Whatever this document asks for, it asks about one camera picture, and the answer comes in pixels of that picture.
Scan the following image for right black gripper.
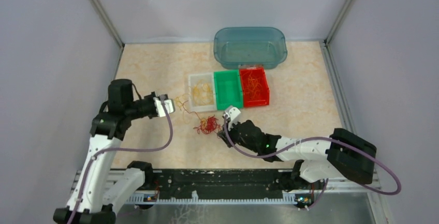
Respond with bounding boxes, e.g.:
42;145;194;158
217;117;259;153

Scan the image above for orange cable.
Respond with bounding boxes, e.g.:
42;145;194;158
242;70;268;101

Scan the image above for blue transparent plastic tub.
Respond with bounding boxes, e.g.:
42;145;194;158
213;27;288;69

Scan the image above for green plastic bin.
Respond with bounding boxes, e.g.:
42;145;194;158
213;70;244;111

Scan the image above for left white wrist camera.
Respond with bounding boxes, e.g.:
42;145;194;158
153;94;175;117

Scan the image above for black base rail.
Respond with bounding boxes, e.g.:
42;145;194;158
71;168;382;205

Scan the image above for yellow cable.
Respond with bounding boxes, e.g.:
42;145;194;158
174;93;203;125
191;80;215;103
191;83;215;107

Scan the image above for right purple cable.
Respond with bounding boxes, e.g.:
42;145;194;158
223;116;402;211

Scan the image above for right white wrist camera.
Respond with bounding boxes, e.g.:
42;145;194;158
223;106;241;130

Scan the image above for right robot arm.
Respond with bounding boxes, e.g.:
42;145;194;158
217;120;377;189

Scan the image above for white plastic bin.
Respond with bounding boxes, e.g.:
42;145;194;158
188;72;217;112

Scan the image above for red plastic bin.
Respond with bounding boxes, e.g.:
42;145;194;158
239;67;270;108

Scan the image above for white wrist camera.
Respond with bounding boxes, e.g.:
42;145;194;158
223;106;241;130
153;94;175;117

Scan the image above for orange yellow cables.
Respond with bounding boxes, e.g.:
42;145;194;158
193;114;224;136

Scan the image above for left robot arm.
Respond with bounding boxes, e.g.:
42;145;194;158
53;79;175;223

